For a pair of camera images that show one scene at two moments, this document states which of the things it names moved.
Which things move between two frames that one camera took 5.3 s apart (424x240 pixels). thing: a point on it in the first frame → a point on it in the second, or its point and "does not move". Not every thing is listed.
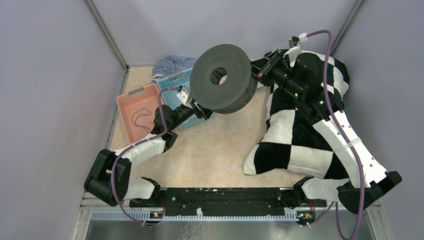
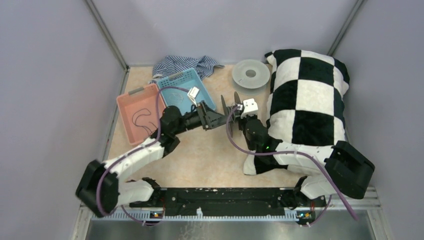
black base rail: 227,200 does not move
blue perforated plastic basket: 169,87 does not move
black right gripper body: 276,70 → 242,121
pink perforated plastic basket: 137,110 does not move
